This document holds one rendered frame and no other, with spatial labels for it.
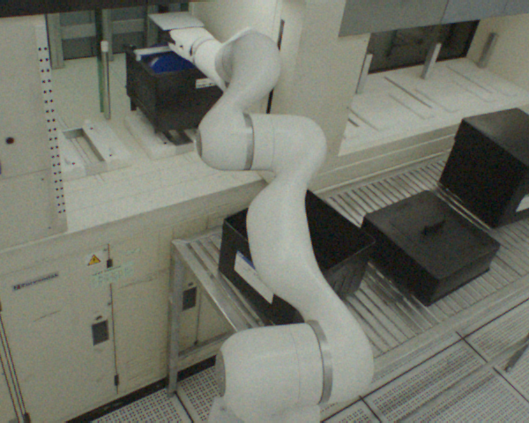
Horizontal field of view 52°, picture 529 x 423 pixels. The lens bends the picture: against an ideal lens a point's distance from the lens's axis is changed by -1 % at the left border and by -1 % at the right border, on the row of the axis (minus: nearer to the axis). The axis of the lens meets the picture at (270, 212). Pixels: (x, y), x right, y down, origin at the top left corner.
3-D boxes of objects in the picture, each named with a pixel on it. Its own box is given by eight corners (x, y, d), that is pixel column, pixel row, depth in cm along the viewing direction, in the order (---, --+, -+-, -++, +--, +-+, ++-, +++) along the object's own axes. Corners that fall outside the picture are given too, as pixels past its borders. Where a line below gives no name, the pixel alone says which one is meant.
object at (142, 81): (149, 146, 155) (150, 39, 136) (121, 113, 167) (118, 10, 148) (224, 130, 168) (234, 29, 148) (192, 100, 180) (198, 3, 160)
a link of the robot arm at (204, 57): (218, 31, 135) (189, 54, 135) (246, 53, 128) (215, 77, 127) (231, 55, 142) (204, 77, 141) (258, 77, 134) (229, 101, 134)
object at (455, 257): (426, 307, 145) (443, 274, 136) (351, 240, 161) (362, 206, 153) (490, 270, 160) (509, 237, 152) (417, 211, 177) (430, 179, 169)
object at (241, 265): (215, 268, 145) (220, 218, 134) (290, 229, 161) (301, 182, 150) (286, 337, 131) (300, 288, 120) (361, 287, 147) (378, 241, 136)
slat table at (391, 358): (253, 548, 163) (298, 416, 115) (164, 393, 198) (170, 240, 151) (512, 371, 229) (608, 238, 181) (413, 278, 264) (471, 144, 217)
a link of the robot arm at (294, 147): (264, 415, 83) (362, 402, 87) (283, 405, 73) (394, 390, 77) (227, 137, 104) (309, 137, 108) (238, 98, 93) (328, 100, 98)
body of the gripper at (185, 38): (186, 68, 139) (167, 50, 146) (221, 63, 145) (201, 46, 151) (188, 40, 135) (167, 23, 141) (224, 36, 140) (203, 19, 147)
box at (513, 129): (494, 231, 175) (528, 166, 159) (435, 180, 193) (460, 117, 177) (549, 211, 188) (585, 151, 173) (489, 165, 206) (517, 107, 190)
